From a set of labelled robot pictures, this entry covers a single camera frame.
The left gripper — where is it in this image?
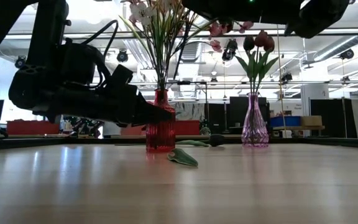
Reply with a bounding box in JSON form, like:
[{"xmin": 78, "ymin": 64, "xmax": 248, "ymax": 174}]
[{"xmin": 8, "ymin": 42, "xmax": 173, "ymax": 127}]

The black artificial tulip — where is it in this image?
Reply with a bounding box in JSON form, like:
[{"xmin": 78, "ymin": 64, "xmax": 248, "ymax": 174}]
[
  {"xmin": 175, "ymin": 133, "xmax": 226, "ymax": 147},
  {"xmin": 235, "ymin": 35, "xmax": 257, "ymax": 94}
]

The white artificial flower bunch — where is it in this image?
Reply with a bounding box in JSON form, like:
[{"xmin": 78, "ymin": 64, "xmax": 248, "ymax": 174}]
[
  {"xmin": 119, "ymin": 0, "xmax": 180, "ymax": 91},
  {"xmin": 129, "ymin": 0, "xmax": 167, "ymax": 91}
]

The dark red artificial tulip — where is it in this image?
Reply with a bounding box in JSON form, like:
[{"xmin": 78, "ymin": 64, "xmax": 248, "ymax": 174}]
[
  {"xmin": 263, "ymin": 35, "xmax": 280, "ymax": 94},
  {"xmin": 255, "ymin": 30, "xmax": 269, "ymax": 94}
]

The red ribbed glass vase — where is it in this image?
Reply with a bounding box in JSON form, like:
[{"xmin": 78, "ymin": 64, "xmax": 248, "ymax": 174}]
[{"xmin": 145, "ymin": 88, "xmax": 177, "ymax": 154}]

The pink ribbed glass vase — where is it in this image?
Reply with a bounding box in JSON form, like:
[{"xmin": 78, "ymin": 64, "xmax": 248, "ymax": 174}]
[{"xmin": 241, "ymin": 92, "xmax": 270, "ymax": 148}]

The red storage box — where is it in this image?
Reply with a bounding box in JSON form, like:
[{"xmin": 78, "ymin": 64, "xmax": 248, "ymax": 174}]
[
  {"xmin": 6, "ymin": 119, "xmax": 60, "ymax": 136},
  {"xmin": 121, "ymin": 119, "xmax": 201, "ymax": 136}
]

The loose green leaf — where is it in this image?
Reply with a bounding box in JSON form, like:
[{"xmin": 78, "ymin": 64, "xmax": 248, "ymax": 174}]
[{"xmin": 167, "ymin": 147, "xmax": 200, "ymax": 167}]

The thin tan pole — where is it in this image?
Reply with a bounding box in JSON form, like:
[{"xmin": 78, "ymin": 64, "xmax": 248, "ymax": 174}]
[{"xmin": 276, "ymin": 24, "xmax": 288, "ymax": 138}]

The blue plastic bin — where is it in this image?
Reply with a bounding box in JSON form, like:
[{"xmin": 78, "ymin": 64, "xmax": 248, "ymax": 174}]
[{"xmin": 270, "ymin": 115, "xmax": 302, "ymax": 128}]

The wooden shelf board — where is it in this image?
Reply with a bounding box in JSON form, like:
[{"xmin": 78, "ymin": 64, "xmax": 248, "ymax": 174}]
[{"xmin": 272, "ymin": 125, "xmax": 326, "ymax": 131}]

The brown cardboard box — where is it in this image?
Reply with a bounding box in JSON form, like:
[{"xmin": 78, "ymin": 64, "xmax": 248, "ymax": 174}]
[{"xmin": 300, "ymin": 115, "xmax": 323, "ymax": 127}]

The white pillar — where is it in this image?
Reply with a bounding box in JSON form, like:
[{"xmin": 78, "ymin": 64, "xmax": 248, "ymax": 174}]
[{"xmin": 300, "ymin": 83, "xmax": 328, "ymax": 101}]

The black partition panel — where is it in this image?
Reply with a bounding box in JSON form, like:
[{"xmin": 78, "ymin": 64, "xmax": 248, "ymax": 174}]
[{"xmin": 310, "ymin": 98, "xmax": 357, "ymax": 139}]

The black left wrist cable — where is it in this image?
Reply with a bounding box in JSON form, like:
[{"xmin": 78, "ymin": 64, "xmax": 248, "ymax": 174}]
[{"xmin": 80, "ymin": 19, "xmax": 120, "ymax": 68}]

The silver ventilation duct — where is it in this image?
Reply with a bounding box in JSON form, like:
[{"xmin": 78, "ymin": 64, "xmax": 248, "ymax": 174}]
[{"xmin": 313, "ymin": 33, "xmax": 358, "ymax": 62}]

